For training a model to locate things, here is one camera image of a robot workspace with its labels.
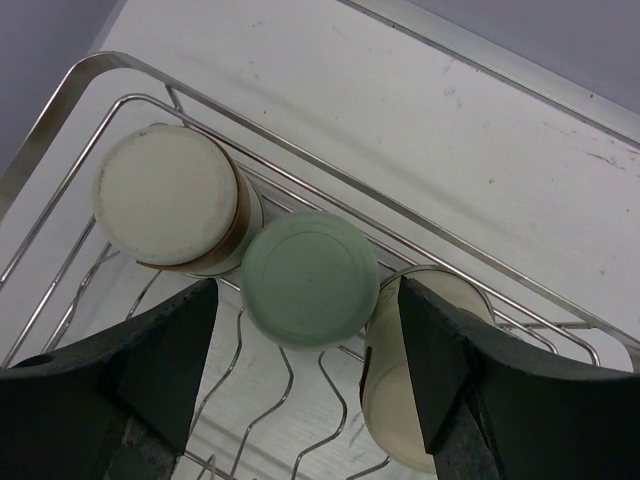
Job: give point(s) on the mint green cup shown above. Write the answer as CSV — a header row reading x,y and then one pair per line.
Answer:
x,y
310,281

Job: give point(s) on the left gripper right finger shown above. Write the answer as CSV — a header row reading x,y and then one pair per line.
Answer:
x,y
491,406

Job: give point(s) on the cream cup brown band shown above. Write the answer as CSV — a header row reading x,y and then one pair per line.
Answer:
x,y
173,199
386,394

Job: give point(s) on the cream cup brown band left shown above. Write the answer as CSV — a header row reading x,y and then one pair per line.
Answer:
x,y
173,199

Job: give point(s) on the metal wire dish rack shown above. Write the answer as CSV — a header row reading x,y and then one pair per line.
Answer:
x,y
262,411

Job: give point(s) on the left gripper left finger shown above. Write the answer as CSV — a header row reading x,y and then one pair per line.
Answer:
x,y
115,405

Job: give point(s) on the cream cup brown band right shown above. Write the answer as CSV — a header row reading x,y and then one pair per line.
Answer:
x,y
386,394

